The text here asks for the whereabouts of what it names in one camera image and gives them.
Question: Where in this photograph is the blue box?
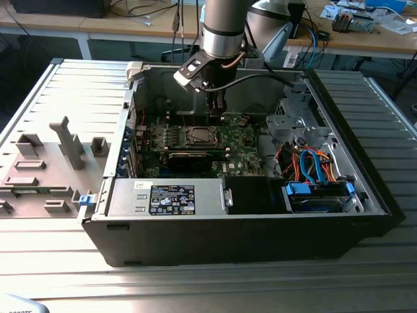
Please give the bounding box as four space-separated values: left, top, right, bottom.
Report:
364 0 407 13

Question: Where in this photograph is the CPU with silver lid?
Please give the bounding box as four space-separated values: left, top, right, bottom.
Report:
192 128 212 143

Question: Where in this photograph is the metal locking lever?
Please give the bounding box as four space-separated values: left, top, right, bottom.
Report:
179 102 189 132

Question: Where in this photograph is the green motherboard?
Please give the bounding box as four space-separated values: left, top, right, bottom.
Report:
136 112 267 179

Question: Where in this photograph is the graphics card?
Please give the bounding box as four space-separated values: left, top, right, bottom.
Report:
166 150 213 174

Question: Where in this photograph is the black computer box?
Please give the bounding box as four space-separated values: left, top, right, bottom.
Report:
8 0 108 20

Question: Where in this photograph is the metal drive cage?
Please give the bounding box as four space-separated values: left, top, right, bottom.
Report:
264 81 336 147

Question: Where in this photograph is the orange wire bundle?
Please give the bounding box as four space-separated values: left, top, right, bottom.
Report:
278 145 341 184

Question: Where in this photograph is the pale teach pendant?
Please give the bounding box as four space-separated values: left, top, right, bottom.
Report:
0 292 50 313

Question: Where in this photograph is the grey parts rack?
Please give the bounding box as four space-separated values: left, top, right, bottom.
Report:
0 115 113 220

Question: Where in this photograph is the black upright box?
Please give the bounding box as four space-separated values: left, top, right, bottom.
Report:
287 1 306 40

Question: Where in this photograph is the grey power supply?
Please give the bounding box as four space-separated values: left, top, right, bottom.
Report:
104 177 234 218

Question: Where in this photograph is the silver drive unit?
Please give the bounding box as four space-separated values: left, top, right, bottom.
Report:
351 14 375 34

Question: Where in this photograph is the blue disk carrier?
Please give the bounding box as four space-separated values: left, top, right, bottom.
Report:
283 181 356 205

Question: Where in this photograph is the beige case latch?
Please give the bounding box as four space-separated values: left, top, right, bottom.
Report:
125 61 145 82

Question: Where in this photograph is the blue flat wire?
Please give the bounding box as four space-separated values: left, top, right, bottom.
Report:
298 148 323 184

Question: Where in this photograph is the wooden desk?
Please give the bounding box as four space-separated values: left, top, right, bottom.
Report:
283 3 417 61
0 3 201 61

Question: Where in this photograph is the metal socket cover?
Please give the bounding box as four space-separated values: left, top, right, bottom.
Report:
184 125 218 147

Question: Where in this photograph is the hard disk drive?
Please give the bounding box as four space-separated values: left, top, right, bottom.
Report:
289 194 345 214

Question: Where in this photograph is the CPU cooler heatsink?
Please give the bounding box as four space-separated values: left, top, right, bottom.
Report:
331 8 355 33

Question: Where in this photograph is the black PC case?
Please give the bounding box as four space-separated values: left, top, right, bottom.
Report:
77 60 407 268

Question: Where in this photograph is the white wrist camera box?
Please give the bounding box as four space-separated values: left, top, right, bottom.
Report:
173 53 214 93

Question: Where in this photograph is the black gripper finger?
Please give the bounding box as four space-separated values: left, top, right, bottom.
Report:
207 91 228 124

